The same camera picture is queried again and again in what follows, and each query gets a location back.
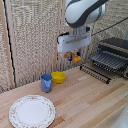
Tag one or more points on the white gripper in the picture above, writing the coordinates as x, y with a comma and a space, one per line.
73, 42

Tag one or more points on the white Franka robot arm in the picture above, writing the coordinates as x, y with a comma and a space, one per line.
85, 13

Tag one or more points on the black dish rack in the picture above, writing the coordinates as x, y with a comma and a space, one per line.
113, 55

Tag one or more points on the yellow bowl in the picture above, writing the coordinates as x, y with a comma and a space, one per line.
58, 77

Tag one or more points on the blue mug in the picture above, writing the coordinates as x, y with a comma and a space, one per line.
46, 83

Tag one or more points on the white floral-rimmed plate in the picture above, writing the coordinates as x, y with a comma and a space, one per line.
32, 111

